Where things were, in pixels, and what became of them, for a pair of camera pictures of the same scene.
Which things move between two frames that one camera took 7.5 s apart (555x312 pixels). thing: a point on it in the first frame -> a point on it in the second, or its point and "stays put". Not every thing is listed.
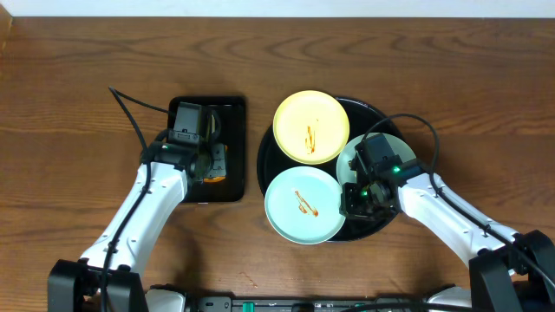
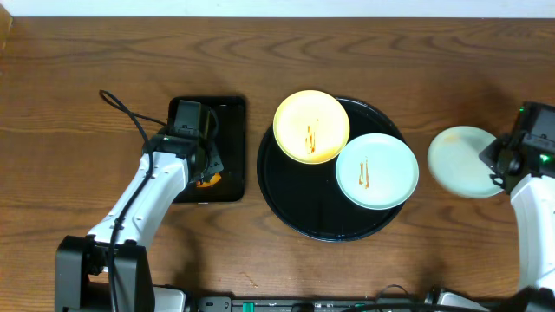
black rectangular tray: (223, 120) stays put
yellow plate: (311, 127) stays put
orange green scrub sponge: (219, 158) -> (214, 179)
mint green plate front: (302, 206) -> (456, 166)
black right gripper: (353, 208) -> (497, 157)
